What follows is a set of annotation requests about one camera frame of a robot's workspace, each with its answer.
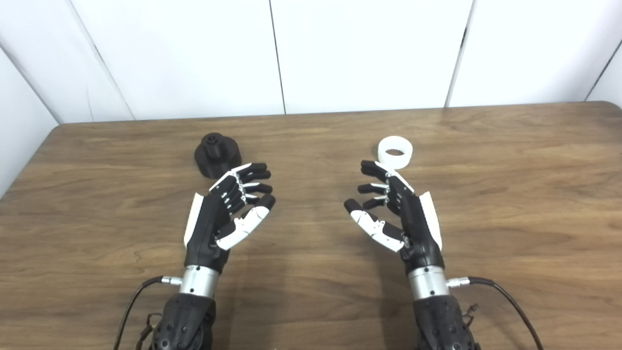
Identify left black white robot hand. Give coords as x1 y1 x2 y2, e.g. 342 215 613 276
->
183 162 276 274

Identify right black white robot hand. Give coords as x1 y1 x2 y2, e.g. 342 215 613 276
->
344 159 446 272

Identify round black part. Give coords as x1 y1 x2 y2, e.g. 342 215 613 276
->
194 132 242 178

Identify white toothed ring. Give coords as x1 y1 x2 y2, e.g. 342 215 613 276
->
377 136 414 170

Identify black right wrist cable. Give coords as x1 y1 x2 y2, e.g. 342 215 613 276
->
446 276 545 350

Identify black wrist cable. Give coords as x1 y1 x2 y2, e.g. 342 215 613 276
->
113 276 183 350
446 276 545 350

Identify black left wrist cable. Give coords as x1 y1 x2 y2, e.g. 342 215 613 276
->
113 276 183 350

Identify thin left arm wires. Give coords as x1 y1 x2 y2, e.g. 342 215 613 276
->
136 313 163 350

